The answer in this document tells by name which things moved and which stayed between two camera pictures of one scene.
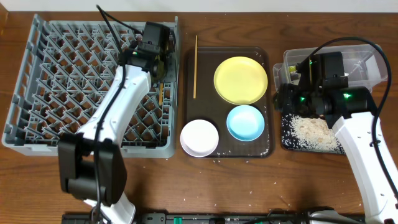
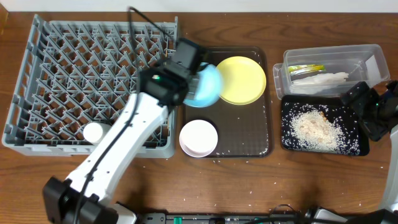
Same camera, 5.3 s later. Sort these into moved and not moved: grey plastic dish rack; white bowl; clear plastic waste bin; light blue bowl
Moved: light blue bowl
Not moved: grey plastic dish rack; clear plastic waste bin; white bowl
